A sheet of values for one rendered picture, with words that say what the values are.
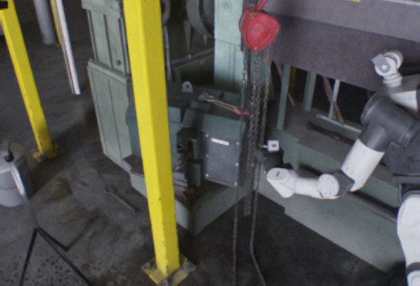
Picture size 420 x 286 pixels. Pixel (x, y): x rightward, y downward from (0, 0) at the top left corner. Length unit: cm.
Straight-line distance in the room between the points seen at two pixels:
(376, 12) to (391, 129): 81
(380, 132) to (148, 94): 82
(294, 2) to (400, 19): 54
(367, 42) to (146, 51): 104
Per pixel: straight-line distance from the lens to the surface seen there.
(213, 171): 192
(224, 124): 177
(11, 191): 274
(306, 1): 190
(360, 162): 111
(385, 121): 106
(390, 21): 173
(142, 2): 122
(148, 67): 129
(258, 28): 140
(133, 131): 209
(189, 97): 193
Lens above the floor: 172
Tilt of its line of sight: 31 degrees down
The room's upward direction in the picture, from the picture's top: straight up
